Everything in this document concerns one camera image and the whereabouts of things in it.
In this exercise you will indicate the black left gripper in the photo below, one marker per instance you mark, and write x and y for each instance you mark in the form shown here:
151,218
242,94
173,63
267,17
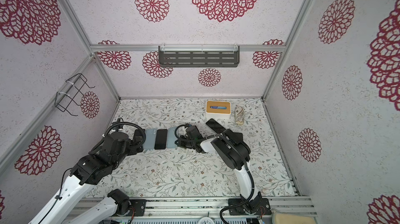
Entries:
134,149

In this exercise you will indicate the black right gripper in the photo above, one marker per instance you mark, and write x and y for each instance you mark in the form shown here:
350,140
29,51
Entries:
183,139

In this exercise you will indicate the pale blue phone case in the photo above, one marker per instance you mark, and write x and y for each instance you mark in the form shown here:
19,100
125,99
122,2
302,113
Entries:
171,138

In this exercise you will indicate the black phone pale green case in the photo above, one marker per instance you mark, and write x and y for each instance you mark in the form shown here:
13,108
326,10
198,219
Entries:
161,139

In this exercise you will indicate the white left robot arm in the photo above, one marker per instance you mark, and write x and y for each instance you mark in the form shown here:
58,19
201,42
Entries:
100,162

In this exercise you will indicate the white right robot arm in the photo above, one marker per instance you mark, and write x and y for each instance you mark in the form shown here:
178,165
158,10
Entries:
235,153

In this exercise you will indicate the black phone light blue case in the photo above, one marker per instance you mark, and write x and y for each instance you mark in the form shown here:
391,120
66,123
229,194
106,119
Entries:
215,126

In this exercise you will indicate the map print glasses case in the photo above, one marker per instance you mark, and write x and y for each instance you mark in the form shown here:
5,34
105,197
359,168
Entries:
239,115

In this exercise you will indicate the white tissue box wooden lid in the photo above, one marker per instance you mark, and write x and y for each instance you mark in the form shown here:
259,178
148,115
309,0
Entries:
218,110

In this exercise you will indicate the grey wall shelf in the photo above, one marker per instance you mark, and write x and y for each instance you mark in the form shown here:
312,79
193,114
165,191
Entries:
198,57

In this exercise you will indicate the black wire wall basket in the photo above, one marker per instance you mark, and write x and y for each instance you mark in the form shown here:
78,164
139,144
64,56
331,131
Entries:
63,100

